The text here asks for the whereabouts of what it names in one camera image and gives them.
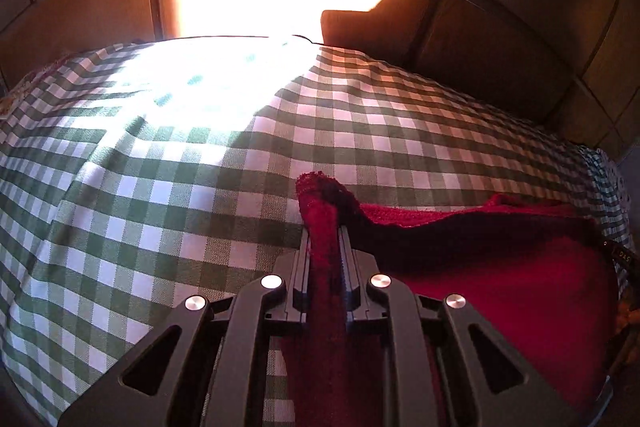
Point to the red knit garment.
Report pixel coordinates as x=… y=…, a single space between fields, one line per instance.
x=500 y=287

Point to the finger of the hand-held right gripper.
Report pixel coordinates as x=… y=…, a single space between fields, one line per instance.
x=619 y=257

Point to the green checked blanket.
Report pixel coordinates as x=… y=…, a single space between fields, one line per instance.
x=175 y=187

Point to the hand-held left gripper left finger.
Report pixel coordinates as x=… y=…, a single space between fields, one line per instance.
x=301 y=267

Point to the floral bed sheet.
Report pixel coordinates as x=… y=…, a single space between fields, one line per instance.
x=20 y=92

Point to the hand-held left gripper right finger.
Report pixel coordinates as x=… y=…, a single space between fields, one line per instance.
x=346 y=267

